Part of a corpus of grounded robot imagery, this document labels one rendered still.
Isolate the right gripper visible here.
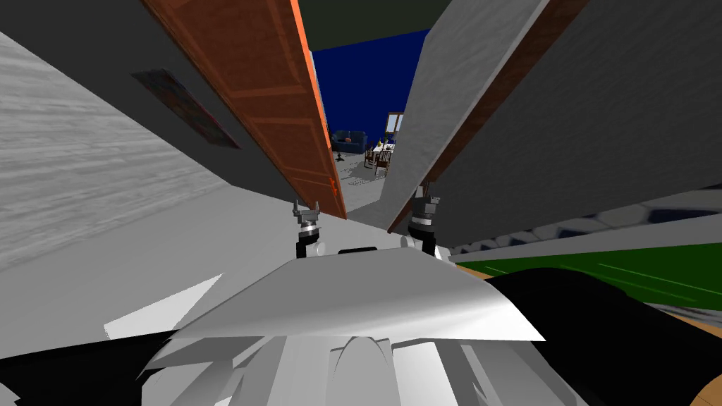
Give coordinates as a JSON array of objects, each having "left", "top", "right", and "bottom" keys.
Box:
[{"left": 412, "top": 185, "right": 442, "bottom": 221}]

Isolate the orange-brown wooden door leaf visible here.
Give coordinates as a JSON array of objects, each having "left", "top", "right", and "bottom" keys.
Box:
[{"left": 140, "top": 0, "right": 348, "bottom": 221}]

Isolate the blue sofa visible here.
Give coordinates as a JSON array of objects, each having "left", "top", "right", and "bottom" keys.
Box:
[{"left": 331, "top": 130, "right": 368, "bottom": 155}]

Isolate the dining table with chairs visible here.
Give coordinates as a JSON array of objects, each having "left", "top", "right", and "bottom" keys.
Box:
[{"left": 363, "top": 140, "right": 396, "bottom": 178}]

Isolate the green rug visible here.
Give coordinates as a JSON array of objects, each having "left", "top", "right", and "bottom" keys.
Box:
[{"left": 455, "top": 241, "right": 722, "bottom": 312}]

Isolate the dark picture on wall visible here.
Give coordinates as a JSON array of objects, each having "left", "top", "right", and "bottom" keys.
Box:
[{"left": 131, "top": 68, "right": 242, "bottom": 150}]

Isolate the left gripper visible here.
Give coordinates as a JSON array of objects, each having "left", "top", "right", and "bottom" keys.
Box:
[{"left": 292, "top": 199, "right": 322, "bottom": 228}]

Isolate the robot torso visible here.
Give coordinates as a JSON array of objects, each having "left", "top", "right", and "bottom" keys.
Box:
[{"left": 140, "top": 246, "right": 590, "bottom": 406}]

